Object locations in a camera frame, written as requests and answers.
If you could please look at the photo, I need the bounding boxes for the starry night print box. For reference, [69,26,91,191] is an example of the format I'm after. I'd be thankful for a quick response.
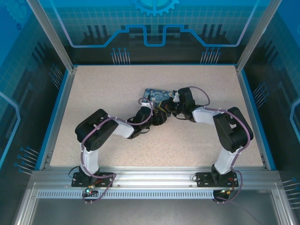
[142,88,177,111]

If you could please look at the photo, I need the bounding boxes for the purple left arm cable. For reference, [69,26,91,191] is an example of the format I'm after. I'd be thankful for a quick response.
[68,97,154,204]

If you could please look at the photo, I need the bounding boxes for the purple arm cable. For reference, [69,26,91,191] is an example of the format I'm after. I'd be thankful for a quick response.
[189,86,251,204]
[68,97,154,204]

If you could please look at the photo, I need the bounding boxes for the aluminium mounting rail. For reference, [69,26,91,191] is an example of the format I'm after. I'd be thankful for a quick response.
[30,165,280,188]

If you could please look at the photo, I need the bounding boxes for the aluminium table side rail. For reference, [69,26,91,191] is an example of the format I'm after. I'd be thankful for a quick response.
[38,66,78,170]
[235,65,268,169]

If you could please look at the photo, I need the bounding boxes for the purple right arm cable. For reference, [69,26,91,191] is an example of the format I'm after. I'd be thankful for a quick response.
[189,86,251,204]

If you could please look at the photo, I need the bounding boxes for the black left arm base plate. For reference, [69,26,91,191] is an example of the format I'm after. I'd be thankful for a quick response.
[71,172,115,188]

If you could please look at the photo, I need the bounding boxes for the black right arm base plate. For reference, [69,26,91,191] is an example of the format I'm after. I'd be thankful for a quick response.
[195,172,239,188]

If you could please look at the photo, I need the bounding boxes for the slotted grey cable duct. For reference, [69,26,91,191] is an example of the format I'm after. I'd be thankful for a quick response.
[37,189,225,199]

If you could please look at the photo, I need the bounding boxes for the cable connector with green light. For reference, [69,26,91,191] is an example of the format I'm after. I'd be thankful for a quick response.
[84,186,98,197]

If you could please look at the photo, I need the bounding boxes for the cable connector with orange wires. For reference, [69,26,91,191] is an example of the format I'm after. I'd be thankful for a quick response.
[219,187,235,197]

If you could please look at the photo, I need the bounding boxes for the aluminium frame post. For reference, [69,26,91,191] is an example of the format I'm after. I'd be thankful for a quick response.
[25,0,78,71]
[235,0,278,72]

